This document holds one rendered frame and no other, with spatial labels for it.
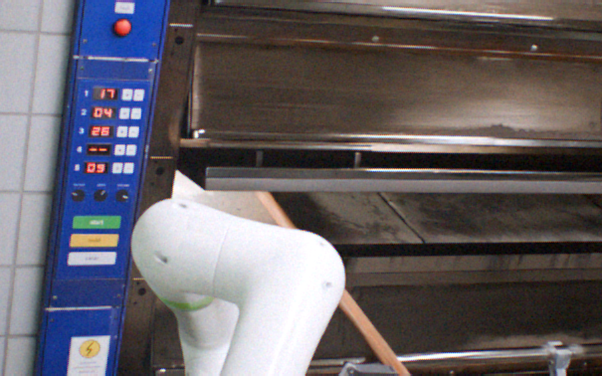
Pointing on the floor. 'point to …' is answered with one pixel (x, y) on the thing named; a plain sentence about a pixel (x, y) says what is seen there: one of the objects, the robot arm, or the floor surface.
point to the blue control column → (81, 326)
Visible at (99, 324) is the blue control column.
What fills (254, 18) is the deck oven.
